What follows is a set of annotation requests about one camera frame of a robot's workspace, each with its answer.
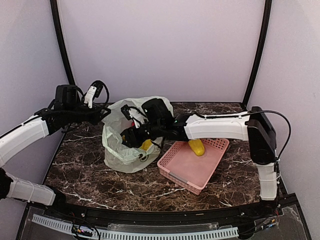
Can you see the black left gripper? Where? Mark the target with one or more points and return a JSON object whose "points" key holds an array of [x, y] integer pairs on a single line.
{"points": [[97, 117]]}

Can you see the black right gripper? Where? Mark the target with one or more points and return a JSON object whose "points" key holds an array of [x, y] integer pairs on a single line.
{"points": [[129, 133]]}

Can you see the yellow pear fruit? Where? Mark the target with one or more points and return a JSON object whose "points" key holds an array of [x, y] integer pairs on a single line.
{"points": [[146, 145]]}

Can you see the light green plastic bag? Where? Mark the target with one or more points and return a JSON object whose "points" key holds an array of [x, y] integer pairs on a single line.
{"points": [[118, 156]]}

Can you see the yellow corn cob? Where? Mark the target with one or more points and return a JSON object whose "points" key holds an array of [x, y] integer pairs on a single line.
{"points": [[197, 147]]}

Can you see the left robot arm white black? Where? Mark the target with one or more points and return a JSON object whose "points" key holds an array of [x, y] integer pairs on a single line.
{"points": [[15, 142]]}

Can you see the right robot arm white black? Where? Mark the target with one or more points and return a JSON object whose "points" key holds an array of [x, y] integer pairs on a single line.
{"points": [[252, 126]]}

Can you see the pink perforated plastic basket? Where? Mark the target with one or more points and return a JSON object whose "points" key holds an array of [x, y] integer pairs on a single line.
{"points": [[182, 166]]}

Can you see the clear acrylic front panel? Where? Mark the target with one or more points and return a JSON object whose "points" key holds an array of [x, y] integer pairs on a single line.
{"points": [[74, 222]]}

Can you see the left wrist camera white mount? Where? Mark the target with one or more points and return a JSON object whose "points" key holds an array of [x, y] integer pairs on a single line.
{"points": [[93, 92]]}

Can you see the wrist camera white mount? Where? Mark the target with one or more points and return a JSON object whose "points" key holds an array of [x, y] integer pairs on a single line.
{"points": [[135, 114], [93, 92]]}

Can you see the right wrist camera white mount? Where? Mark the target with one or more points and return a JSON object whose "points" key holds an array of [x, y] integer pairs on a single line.
{"points": [[135, 114]]}

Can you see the white slotted cable duct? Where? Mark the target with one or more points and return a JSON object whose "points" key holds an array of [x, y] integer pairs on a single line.
{"points": [[209, 231]]}

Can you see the black rear left frame post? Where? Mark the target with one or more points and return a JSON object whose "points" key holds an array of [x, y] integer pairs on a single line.
{"points": [[61, 41]]}

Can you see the black frame post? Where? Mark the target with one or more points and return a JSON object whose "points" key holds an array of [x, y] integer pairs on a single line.
{"points": [[258, 54], [61, 41]]}

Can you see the black front curved rail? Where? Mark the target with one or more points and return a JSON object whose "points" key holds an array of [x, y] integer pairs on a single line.
{"points": [[236, 215]]}

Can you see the black rear right frame post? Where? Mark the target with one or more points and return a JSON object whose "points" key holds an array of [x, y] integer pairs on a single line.
{"points": [[258, 54]]}

